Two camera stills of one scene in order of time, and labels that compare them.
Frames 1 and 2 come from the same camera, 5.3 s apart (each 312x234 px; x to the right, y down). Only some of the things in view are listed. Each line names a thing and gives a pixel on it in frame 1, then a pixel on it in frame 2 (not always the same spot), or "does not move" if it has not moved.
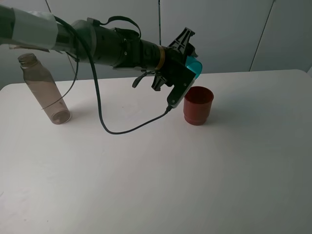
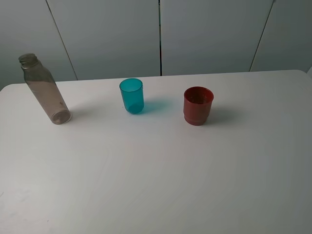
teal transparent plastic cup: [194, 65] → [132, 93]
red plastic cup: [197, 105] does not move
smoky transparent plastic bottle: [43, 87] does not move
